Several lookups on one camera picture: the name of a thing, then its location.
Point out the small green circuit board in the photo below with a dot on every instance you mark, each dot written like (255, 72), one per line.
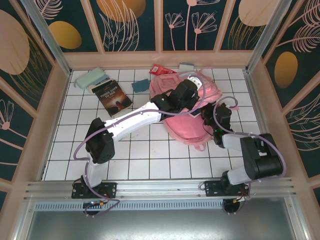
(93, 203)

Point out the pink student backpack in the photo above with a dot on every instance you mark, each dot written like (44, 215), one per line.
(185, 130)

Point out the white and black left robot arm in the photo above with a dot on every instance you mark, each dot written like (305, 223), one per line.
(132, 118)

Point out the aluminium corner post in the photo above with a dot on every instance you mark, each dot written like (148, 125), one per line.
(50, 37)
(265, 32)

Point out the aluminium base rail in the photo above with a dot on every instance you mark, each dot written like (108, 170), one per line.
(160, 185)

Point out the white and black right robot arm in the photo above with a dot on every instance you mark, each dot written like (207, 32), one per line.
(260, 157)

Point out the dark Three Days to See book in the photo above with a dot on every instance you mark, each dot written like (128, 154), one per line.
(112, 98)

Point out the light blue case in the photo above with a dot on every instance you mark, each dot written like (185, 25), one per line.
(103, 78)

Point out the yellow power connector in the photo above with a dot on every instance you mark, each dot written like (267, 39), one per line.
(241, 199)

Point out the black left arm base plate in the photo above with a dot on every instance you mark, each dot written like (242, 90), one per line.
(110, 187)

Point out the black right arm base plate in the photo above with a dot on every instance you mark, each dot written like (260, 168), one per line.
(212, 187)

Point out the mint green pencil case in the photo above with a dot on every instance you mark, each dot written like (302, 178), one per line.
(88, 78)

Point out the grey metal sheet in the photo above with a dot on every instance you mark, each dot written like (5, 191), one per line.
(160, 225)

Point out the aluminium side rail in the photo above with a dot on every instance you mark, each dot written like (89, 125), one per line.
(255, 100)

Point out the red package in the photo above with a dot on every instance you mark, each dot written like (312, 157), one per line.
(160, 69)

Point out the teal small notebook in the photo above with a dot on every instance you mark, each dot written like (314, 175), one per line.
(141, 85)

